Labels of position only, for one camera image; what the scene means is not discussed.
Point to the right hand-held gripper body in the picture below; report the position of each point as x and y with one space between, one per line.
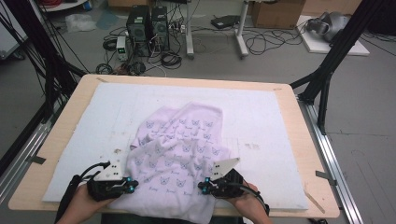
222 168

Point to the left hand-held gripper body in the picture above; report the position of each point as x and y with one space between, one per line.
112 172

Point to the white butterfly print towel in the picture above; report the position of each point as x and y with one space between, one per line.
174 161

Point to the person's left hand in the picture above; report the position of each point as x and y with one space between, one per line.
82 203

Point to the person's right hand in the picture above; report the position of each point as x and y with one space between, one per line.
249 203

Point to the person's dark blue trousers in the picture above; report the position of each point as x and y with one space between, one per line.
124 220

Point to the white foam mat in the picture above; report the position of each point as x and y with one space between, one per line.
249 109

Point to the thin wooden stick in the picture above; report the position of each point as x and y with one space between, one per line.
314 200

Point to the white power supply unit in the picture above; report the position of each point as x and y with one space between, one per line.
121 48

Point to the white desk leg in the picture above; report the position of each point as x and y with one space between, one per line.
189 34
241 34

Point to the wide black computer tower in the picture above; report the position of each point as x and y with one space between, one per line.
138 31

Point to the flat black device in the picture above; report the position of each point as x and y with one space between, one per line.
225 21

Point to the narrow black computer tower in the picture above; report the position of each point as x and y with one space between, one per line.
160 28

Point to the clear plastic bag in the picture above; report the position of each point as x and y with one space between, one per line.
79 22

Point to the white floor board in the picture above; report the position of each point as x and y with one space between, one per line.
317 45

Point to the brown cardboard box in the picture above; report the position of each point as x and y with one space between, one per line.
277 14

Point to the grey headset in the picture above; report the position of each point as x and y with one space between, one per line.
333 23

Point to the aluminium rail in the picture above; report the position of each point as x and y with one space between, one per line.
28 146
330 155

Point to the grey metal bracket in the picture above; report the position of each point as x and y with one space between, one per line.
325 176

